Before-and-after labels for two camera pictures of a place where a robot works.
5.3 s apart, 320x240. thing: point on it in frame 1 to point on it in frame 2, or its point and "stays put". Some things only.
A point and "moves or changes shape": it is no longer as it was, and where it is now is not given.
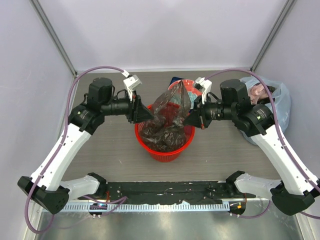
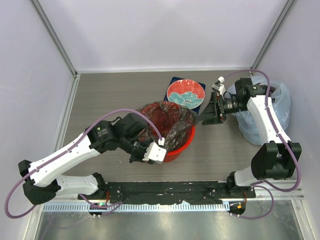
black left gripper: [139, 113] to [140, 158]
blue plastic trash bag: [281, 104] stays put
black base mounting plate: [182, 191] stays put
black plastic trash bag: [165, 132] moves or changes shape
